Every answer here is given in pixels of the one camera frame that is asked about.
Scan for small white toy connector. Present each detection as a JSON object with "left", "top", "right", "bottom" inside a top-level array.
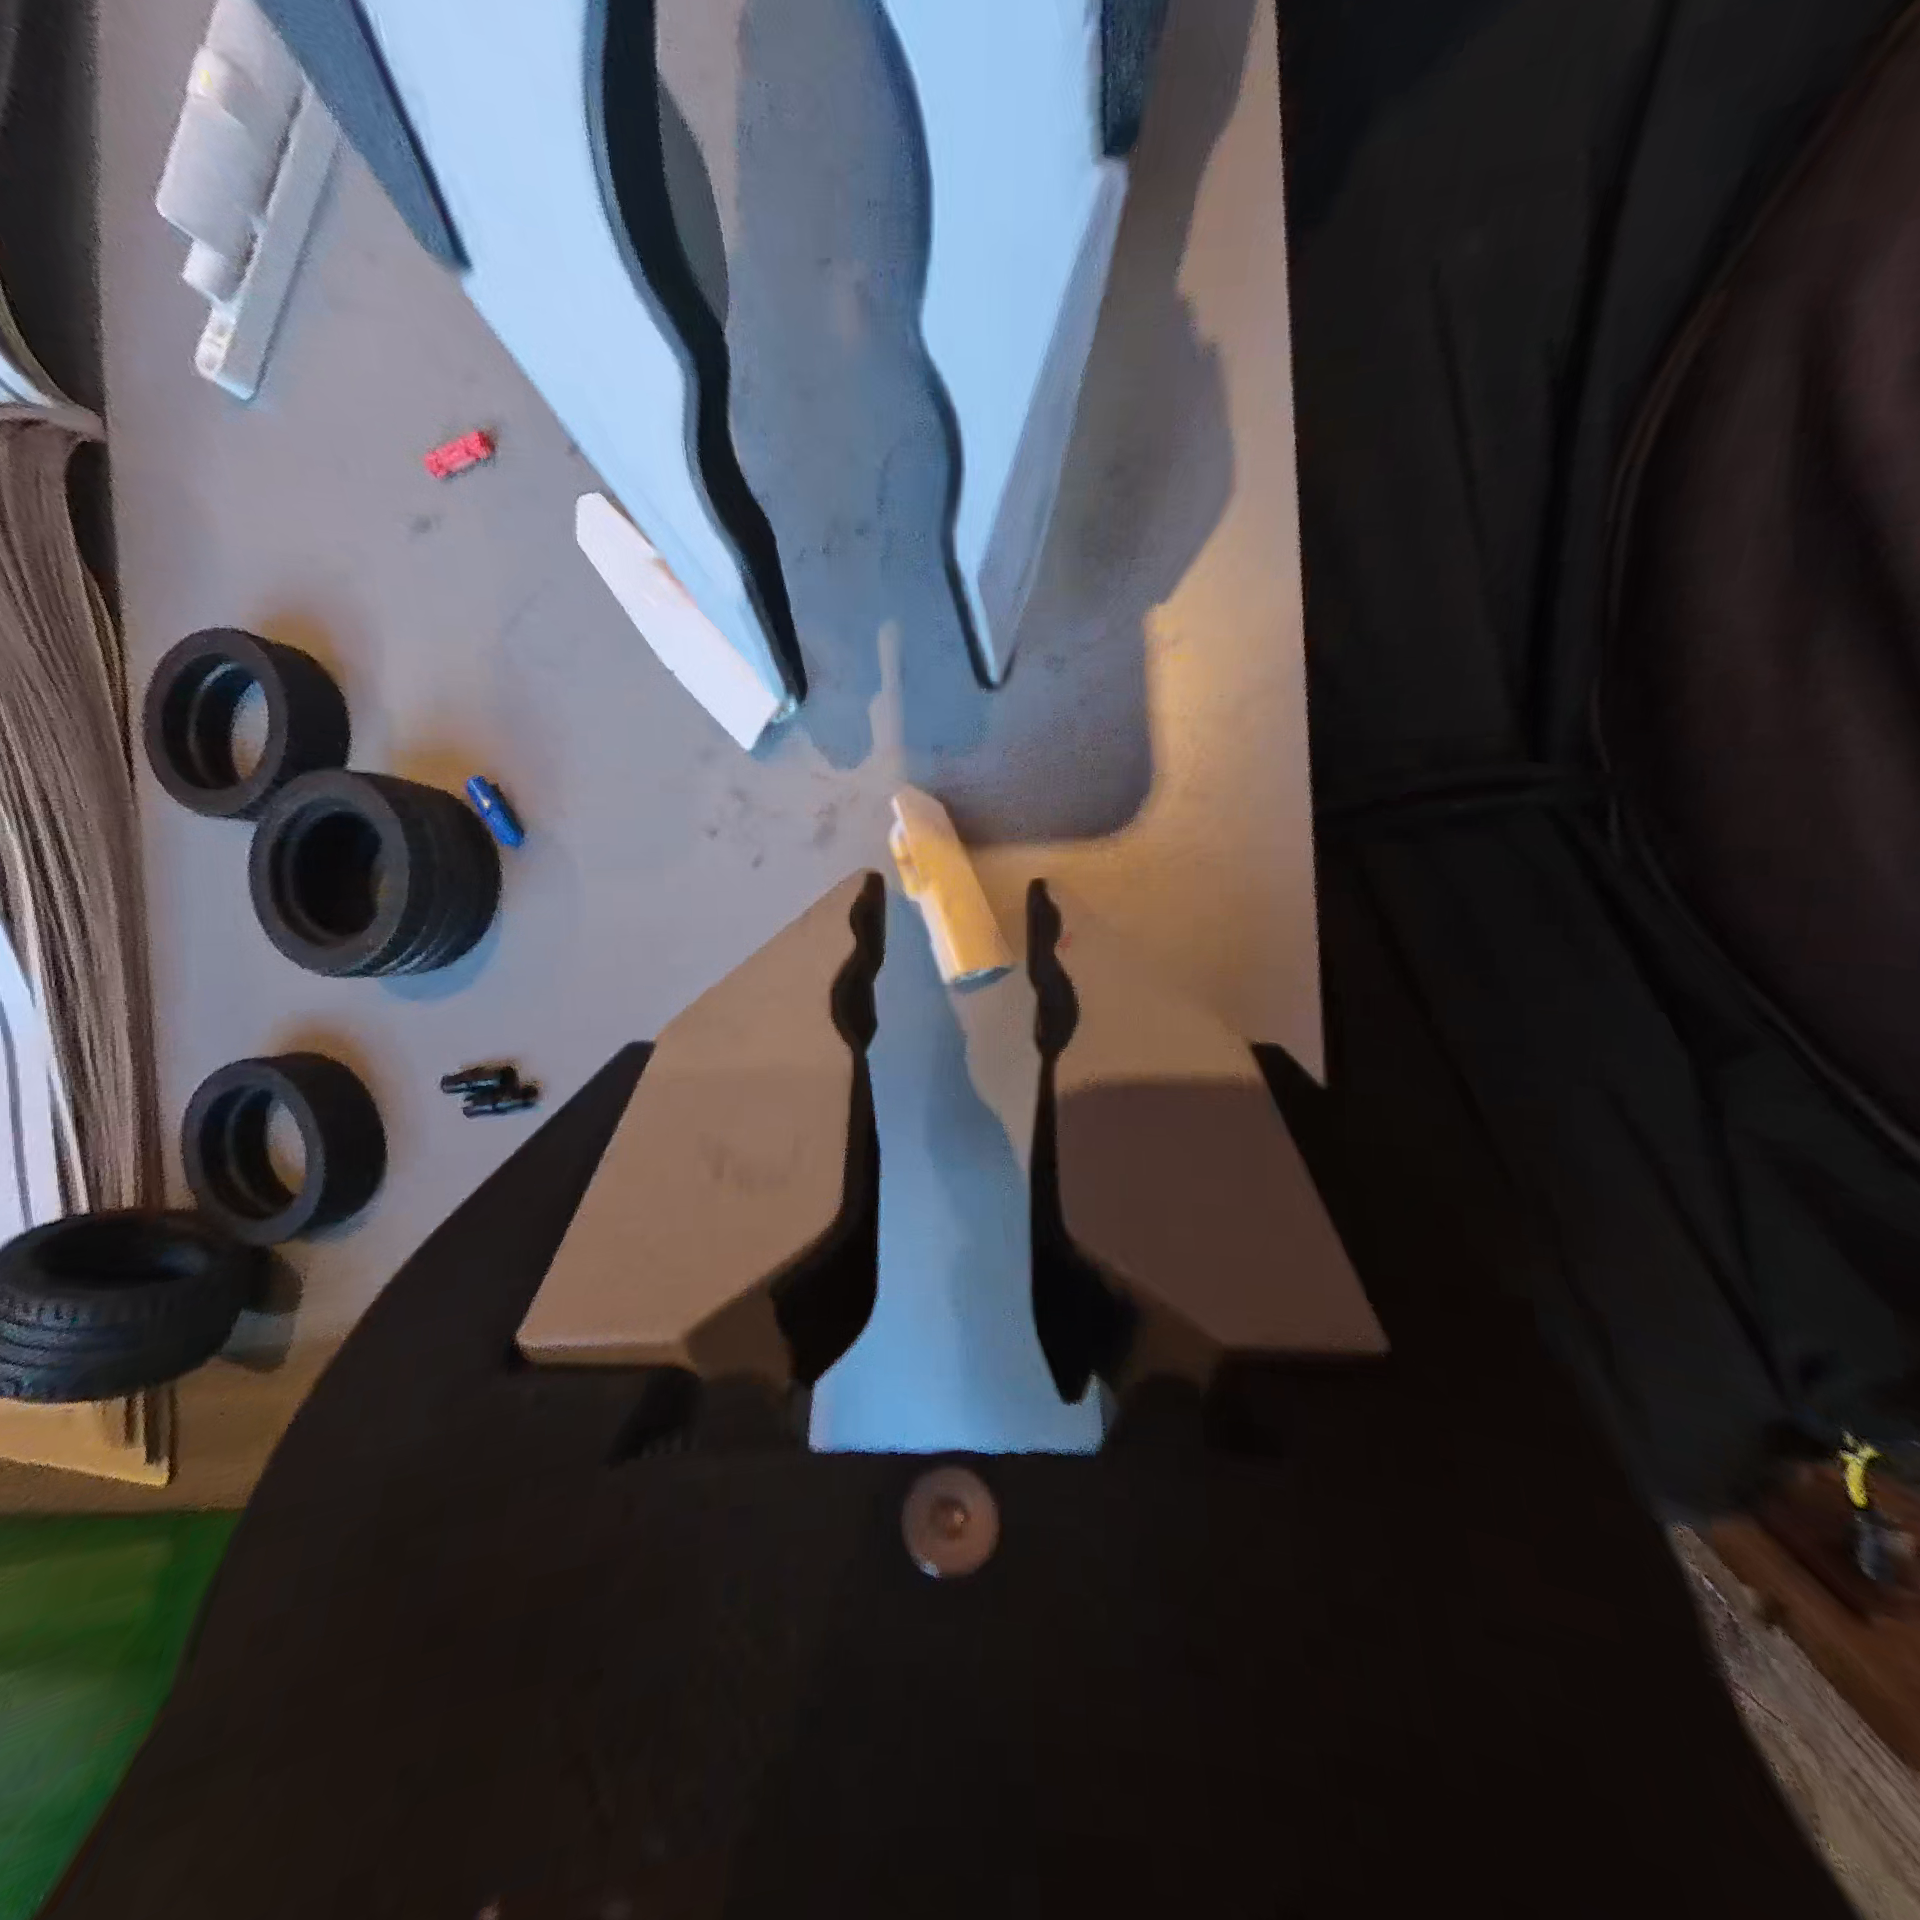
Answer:
[{"left": 660, "top": 600, "right": 786, "bottom": 751}]

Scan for grey desk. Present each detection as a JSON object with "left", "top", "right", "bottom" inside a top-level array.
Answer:
[{"left": 97, "top": 0, "right": 1328, "bottom": 1456}]

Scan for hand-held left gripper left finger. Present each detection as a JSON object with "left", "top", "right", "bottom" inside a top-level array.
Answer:
[{"left": 514, "top": 870, "right": 891, "bottom": 1389}]

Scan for black rubber toy tire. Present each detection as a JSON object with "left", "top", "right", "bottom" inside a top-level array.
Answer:
[
  {"left": 181, "top": 1054, "right": 389, "bottom": 1248},
  {"left": 142, "top": 626, "right": 349, "bottom": 819},
  {"left": 247, "top": 770, "right": 502, "bottom": 982},
  {"left": 0, "top": 1208, "right": 272, "bottom": 1407}
]

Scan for green plastic bin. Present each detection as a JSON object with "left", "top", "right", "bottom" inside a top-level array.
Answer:
[{"left": 0, "top": 1508, "right": 247, "bottom": 1920}]

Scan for open instruction book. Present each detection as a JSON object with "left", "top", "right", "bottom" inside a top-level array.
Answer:
[{"left": 0, "top": 0, "right": 181, "bottom": 1487}]

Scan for wooden beam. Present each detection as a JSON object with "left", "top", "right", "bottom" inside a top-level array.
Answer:
[{"left": 1665, "top": 1470, "right": 1920, "bottom": 1920}]

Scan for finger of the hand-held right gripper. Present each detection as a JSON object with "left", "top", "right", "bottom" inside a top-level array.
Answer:
[
  {"left": 881, "top": 0, "right": 1130, "bottom": 692},
  {"left": 357, "top": 0, "right": 808, "bottom": 720}
]

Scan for white stepped brick assembly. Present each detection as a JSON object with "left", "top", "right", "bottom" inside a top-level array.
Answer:
[{"left": 153, "top": 0, "right": 338, "bottom": 404}]

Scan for green yellow cord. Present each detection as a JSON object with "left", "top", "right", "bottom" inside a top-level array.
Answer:
[{"left": 1837, "top": 1433, "right": 1899, "bottom": 1577}]

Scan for person's torso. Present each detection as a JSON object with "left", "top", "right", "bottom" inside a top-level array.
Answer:
[{"left": 1591, "top": 31, "right": 1920, "bottom": 1172}]

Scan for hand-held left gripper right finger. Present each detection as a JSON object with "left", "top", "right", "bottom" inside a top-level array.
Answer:
[{"left": 1025, "top": 880, "right": 1390, "bottom": 1407}]

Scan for person's legs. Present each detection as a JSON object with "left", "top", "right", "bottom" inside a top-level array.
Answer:
[{"left": 1274, "top": 0, "right": 1920, "bottom": 1534}]

